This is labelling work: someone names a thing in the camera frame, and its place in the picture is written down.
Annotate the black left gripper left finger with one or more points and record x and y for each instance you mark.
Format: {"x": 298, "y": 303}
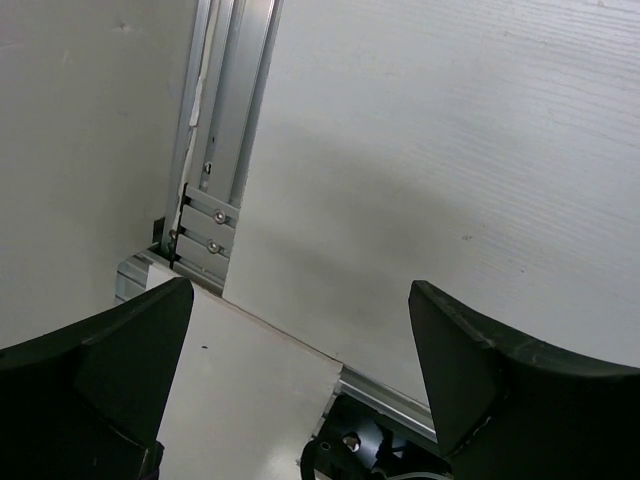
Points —
{"x": 87, "y": 401}

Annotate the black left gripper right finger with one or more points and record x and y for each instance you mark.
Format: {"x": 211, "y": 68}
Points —
{"x": 506, "y": 405}

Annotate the aluminium frame rail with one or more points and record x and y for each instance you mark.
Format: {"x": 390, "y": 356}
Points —
{"x": 228, "y": 64}
{"x": 388, "y": 402}

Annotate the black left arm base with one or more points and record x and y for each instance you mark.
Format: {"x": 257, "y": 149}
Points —
{"x": 354, "y": 441}

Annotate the grey rail joint bracket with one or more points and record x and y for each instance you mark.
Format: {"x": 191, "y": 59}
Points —
{"x": 206, "y": 232}

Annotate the aluminium frame rail left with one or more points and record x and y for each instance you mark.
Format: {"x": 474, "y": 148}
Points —
{"x": 228, "y": 64}

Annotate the aluminium front frame rail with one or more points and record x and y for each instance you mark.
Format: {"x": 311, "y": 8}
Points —
{"x": 388, "y": 402}

